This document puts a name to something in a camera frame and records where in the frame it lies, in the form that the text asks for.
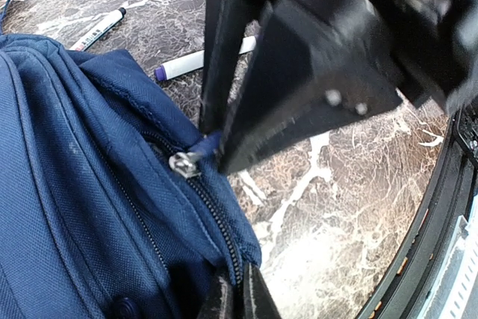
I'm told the white slotted cable duct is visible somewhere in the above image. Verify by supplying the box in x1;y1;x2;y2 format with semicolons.
418;198;477;319

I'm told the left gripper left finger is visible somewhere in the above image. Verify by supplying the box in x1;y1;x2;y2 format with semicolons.
196;269;235;319

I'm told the navy blue student backpack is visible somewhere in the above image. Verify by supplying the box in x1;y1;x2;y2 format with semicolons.
0;0;262;319

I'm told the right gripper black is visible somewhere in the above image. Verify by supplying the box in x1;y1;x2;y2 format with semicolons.
218;0;477;174

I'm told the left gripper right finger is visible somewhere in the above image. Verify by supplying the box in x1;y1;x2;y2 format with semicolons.
242;263;281;319

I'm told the purple capped white marker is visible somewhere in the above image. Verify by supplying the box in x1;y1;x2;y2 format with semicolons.
154;36;256;81

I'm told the black capped white marker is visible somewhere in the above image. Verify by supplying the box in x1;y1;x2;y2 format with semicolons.
69;7;126;52

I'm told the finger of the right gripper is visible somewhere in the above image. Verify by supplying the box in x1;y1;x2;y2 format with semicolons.
199;0;266;134

